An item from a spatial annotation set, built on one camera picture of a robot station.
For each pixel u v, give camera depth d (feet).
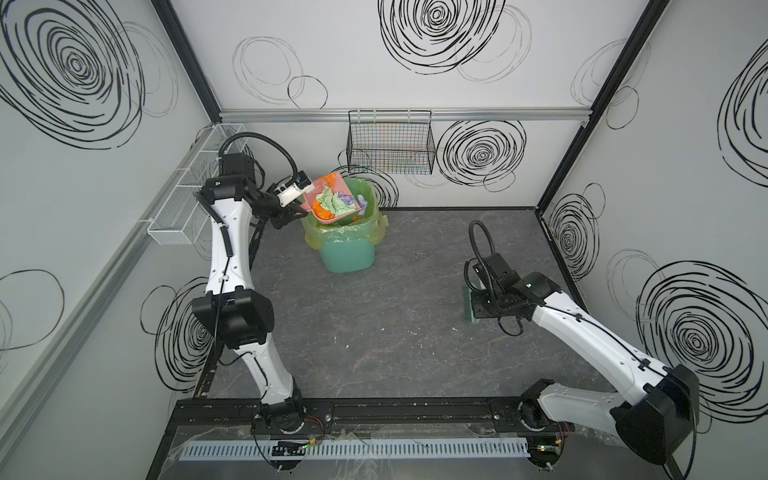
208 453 2.28
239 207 1.75
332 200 2.64
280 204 2.26
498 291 1.94
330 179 2.72
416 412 2.47
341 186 2.77
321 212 2.59
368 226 2.73
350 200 2.60
